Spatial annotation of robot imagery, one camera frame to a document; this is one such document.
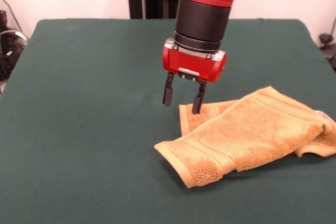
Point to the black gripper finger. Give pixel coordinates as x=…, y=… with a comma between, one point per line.
x=168, y=94
x=199, y=103

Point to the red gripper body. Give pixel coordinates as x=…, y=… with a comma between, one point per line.
x=191, y=65

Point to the orange terry towel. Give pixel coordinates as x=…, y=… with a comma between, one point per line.
x=249, y=134

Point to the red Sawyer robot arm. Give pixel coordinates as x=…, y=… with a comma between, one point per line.
x=202, y=19

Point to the dark green table cloth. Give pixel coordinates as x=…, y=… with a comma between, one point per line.
x=78, y=103

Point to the small black adapter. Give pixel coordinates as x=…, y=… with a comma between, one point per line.
x=325, y=39

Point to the black device with red light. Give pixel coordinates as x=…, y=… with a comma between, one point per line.
x=2, y=19

